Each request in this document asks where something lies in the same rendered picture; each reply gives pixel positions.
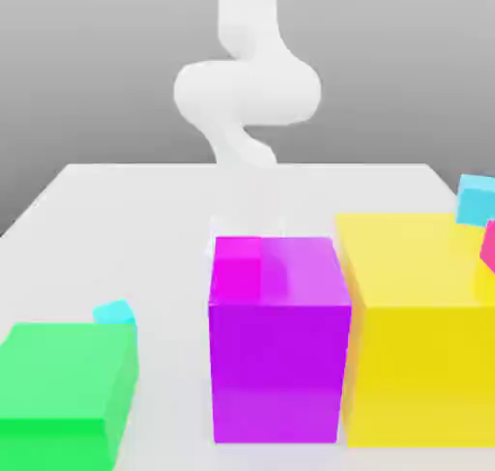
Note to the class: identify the large green box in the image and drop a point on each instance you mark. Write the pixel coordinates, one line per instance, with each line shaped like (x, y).
(58, 382)

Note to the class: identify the small pink cube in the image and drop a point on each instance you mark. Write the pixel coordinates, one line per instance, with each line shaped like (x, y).
(489, 246)

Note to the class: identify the small magenta cube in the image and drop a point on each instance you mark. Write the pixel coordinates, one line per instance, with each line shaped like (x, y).
(236, 273)

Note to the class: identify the large purple box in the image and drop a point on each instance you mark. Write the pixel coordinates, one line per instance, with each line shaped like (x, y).
(276, 366)

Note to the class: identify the large yellow box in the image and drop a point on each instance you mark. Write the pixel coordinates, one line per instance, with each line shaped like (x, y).
(417, 362)

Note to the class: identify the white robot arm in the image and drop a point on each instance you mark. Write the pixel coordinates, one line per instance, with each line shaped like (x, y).
(247, 88)

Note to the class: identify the small cyan cube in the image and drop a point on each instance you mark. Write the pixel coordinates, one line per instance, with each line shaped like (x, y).
(475, 202)
(114, 312)

